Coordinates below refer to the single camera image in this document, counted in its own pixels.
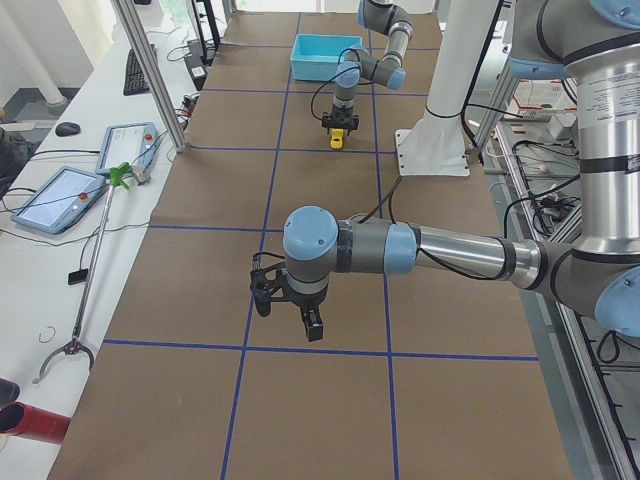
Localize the light blue plastic bin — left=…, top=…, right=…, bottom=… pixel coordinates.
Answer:
left=290, top=34, right=363, bottom=81

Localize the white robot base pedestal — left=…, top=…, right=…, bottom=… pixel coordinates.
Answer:
left=396, top=0, right=501, bottom=177

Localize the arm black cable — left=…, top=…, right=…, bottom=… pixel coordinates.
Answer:
left=309, top=47, right=371, bottom=125

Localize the small black square pad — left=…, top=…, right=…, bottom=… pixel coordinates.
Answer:
left=67, top=268, right=88, bottom=286

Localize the near blue teach pendant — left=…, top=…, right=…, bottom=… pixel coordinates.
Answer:
left=11, top=166, right=106, bottom=235

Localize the aluminium frame post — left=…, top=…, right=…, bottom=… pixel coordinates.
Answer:
left=112, top=0, right=187, bottom=153

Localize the yellow beetle toy car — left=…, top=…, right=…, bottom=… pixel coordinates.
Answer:
left=329, top=128, right=345, bottom=150

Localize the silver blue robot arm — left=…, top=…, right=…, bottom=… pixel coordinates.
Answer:
left=321, top=1, right=413, bottom=150
left=280, top=1, right=639, bottom=341

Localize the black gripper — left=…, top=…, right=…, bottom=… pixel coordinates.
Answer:
left=321, top=105, right=359, bottom=140
left=284, top=284, right=328, bottom=342

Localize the red cylinder tube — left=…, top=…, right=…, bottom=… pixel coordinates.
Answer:
left=1, top=402, right=71, bottom=445

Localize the far blue teach pendant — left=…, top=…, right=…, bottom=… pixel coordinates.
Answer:
left=95, top=122, right=159, bottom=175

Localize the black computer mouse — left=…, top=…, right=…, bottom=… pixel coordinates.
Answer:
left=54, top=122, right=81, bottom=137

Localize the blue teach pendant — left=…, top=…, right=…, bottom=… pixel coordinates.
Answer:
left=95, top=122, right=159, bottom=175
left=11, top=166, right=106, bottom=235

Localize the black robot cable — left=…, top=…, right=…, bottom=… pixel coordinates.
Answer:
left=357, top=175, right=506, bottom=281

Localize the black keyboard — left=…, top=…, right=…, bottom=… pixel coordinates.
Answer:
left=123, top=49, right=150, bottom=96

